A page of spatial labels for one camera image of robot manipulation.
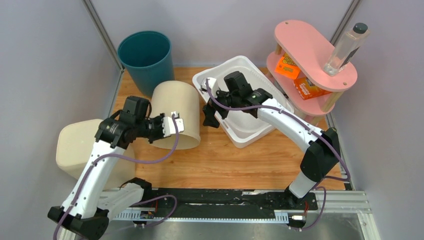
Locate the cream large bucket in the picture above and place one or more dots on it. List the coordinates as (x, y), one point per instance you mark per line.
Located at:
(177, 96)

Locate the orange snack box lower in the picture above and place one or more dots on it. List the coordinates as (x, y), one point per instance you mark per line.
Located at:
(308, 90)

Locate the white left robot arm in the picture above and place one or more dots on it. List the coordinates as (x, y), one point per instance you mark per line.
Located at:
(80, 213)

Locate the orange snack box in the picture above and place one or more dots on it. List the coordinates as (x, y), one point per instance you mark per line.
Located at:
(287, 67)
(308, 90)

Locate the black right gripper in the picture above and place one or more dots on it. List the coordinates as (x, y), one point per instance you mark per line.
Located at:
(209, 111)

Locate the aluminium frame rail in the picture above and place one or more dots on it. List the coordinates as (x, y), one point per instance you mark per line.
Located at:
(333, 201)

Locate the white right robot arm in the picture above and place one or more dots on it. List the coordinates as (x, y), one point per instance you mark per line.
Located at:
(320, 147)

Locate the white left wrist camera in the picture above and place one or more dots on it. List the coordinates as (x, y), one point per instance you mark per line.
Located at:
(172, 124)

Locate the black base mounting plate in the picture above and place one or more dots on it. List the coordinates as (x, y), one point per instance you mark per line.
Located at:
(218, 205)

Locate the cream square container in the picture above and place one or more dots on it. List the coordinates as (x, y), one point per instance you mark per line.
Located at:
(74, 146)

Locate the white plastic tub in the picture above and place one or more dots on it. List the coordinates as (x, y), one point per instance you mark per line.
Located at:
(242, 128)

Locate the teal plastic bucket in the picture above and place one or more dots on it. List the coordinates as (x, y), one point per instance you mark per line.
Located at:
(147, 57)

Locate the clear bottle black cap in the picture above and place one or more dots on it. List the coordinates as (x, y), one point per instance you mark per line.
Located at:
(345, 48)

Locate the orange snack box upper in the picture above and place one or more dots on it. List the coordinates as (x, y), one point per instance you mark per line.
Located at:
(287, 67)

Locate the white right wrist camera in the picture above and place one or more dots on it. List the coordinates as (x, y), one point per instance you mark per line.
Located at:
(210, 84)

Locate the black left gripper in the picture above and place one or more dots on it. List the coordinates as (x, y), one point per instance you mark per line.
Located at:
(160, 135)

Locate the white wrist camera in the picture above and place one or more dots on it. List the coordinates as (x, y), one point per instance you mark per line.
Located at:
(210, 84)
(172, 124)

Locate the pink two-tier shelf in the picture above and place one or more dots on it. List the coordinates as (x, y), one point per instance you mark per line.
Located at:
(310, 50)

